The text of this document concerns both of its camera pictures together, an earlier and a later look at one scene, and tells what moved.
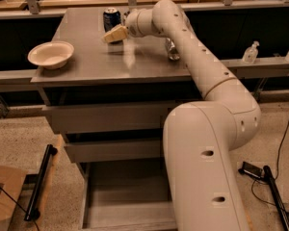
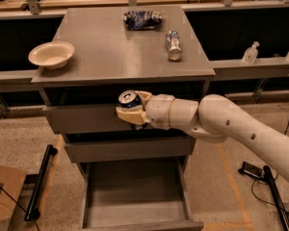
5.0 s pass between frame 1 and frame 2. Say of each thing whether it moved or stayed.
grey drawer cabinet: stayed
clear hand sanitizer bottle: stayed
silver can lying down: stayed
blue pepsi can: moved
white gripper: moved
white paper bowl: stayed
